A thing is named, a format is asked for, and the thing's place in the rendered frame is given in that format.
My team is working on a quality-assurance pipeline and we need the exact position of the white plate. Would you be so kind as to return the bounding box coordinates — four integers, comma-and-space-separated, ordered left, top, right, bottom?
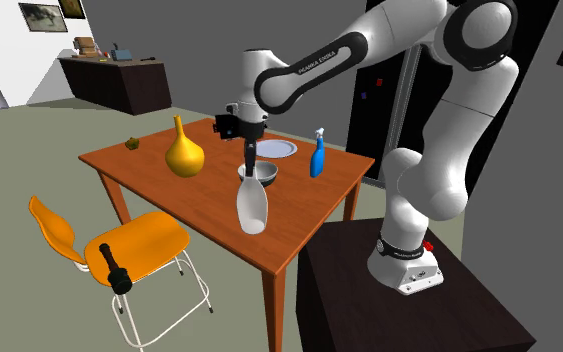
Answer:
255, 139, 299, 160

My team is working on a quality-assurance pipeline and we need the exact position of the grey bowl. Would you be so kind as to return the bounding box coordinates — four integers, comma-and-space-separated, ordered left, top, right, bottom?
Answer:
237, 161, 279, 189

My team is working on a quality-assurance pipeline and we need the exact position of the yellow long-necked vase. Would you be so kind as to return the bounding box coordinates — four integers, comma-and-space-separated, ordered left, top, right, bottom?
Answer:
165, 114, 206, 179

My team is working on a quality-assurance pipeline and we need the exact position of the blue spray bottle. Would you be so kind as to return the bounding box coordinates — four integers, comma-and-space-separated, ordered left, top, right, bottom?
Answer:
309, 128, 327, 179

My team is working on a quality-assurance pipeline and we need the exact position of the orange wooden table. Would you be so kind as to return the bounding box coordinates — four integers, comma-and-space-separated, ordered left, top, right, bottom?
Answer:
78, 116, 376, 352

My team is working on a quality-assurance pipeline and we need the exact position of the white tall vase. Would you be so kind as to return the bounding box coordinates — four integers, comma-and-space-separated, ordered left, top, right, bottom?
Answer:
235, 174, 269, 236

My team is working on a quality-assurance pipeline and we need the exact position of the black fridge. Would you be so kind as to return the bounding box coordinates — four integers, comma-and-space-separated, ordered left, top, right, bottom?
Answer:
345, 0, 561, 196

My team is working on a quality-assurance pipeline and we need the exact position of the dark sideboard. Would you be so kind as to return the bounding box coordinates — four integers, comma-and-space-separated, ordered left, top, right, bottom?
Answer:
57, 36, 173, 117

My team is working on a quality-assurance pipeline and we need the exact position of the orange chair with white legs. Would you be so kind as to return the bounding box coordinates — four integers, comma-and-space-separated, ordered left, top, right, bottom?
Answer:
28, 195, 214, 351

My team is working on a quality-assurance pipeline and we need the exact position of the black bottle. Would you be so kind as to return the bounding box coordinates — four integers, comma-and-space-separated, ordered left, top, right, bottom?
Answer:
98, 242, 134, 296

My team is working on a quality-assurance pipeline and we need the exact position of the dark robot stand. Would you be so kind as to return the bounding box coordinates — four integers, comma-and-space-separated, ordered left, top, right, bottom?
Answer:
295, 217, 537, 352

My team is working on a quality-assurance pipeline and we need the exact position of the dark green wall picture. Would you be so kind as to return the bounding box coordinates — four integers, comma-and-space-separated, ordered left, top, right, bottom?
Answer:
58, 0, 87, 21

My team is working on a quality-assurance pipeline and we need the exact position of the grey wall picture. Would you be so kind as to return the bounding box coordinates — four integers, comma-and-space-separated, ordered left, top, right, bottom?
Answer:
18, 2, 69, 33

